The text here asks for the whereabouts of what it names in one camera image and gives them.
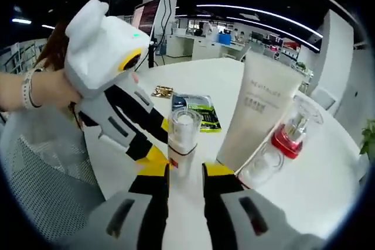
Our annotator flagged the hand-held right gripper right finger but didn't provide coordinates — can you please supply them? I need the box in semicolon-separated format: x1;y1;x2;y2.
202;162;322;250

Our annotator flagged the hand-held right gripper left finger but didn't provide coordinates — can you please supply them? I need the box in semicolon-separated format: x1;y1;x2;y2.
67;163;171;250

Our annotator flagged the gold foil sachet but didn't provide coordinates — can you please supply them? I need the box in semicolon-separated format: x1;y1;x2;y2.
152;85;174;98

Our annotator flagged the green black skincare sachet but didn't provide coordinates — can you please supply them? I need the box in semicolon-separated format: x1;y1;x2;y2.
171;93;223;133

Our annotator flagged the white bottle red collar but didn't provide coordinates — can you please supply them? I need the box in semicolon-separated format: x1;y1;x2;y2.
271;94;325;160

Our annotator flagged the white skincare tube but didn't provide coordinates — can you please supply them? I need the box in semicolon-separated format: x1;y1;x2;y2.
216;49;307;172

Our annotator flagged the blue storage bin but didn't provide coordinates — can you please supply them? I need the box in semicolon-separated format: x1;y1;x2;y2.
218;33;234;46

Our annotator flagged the person's left hand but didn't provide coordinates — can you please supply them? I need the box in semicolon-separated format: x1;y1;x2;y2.
39;68;86;109

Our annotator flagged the person's head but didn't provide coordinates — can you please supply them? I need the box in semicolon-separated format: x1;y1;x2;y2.
33;20;79;72

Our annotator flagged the black tripod stand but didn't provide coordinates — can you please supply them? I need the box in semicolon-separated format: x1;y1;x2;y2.
147;35;156;69

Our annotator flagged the large computer monitor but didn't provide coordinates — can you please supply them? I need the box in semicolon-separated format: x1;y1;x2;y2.
133;0;162;36

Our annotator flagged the white wristwatch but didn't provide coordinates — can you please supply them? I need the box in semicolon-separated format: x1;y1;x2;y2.
22;67;43;110

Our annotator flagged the white office desk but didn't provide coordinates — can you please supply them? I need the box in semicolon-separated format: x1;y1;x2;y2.
263;44;311;72
172;32;244;60

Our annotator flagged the white mesh office chair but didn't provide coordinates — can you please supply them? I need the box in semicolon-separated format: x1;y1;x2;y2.
0;106;108;233

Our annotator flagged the ceiling light strip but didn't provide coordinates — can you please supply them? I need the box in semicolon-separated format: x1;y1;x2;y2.
231;17;320;49
196;4;323;37

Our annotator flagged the white conference chair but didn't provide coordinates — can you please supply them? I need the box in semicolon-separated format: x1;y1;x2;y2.
310;85;337;111

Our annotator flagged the green potted plant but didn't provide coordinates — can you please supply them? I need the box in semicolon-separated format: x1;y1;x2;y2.
359;119;375;157

